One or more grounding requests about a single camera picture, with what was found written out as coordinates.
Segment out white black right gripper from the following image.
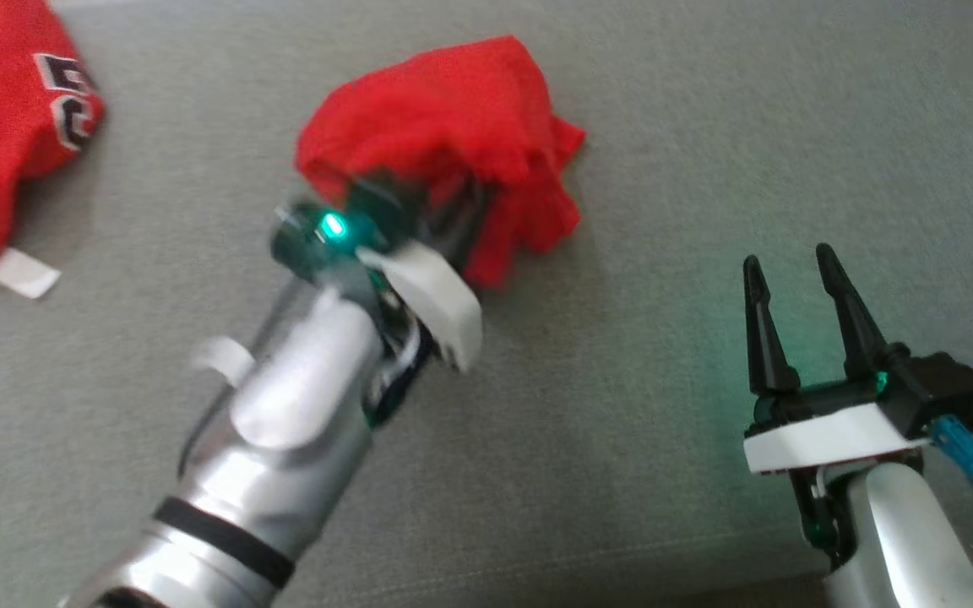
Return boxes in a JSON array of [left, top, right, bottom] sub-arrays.
[[742, 243, 932, 567]]

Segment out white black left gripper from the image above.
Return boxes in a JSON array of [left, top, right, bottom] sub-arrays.
[[358, 179, 490, 425]]

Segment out plain red shorts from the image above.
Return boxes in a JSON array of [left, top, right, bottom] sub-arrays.
[[295, 35, 586, 290]]

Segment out large grey sofa ottoman cushion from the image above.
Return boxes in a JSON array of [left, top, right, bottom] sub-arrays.
[[0, 0, 973, 608]]

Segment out blue right camera connector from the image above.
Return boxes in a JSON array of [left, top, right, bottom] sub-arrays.
[[930, 414, 973, 496]]

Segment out white cable tag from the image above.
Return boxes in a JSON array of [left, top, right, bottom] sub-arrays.
[[191, 336, 257, 388]]

